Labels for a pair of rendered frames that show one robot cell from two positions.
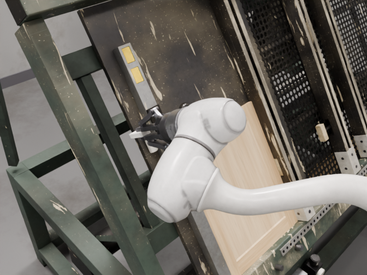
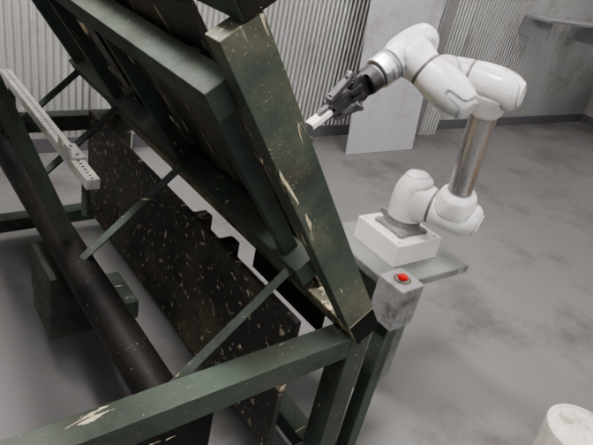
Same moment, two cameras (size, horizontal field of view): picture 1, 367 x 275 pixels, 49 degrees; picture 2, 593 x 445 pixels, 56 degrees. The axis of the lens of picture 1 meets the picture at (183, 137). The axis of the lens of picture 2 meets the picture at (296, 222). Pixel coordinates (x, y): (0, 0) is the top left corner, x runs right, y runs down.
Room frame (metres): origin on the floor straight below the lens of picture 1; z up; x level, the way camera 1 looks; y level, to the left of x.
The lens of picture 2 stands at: (0.90, 1.55, 1.98)
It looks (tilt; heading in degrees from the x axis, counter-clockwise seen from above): 28 degrees down; 272
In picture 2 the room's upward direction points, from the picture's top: 12 degrees clockwise
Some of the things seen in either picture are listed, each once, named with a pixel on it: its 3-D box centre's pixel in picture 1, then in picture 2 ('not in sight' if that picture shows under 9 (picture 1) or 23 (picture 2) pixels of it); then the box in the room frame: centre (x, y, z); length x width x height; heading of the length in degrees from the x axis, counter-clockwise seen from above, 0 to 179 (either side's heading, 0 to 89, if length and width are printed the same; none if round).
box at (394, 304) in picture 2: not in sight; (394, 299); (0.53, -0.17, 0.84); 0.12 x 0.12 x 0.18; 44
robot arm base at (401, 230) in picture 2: not in sight; (399, 219); (0.51, -0.75, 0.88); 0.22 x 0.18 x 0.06; 133
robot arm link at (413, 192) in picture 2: not in sight; (413, 194); (0.49, -0.73, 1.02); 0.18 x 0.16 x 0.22; 157
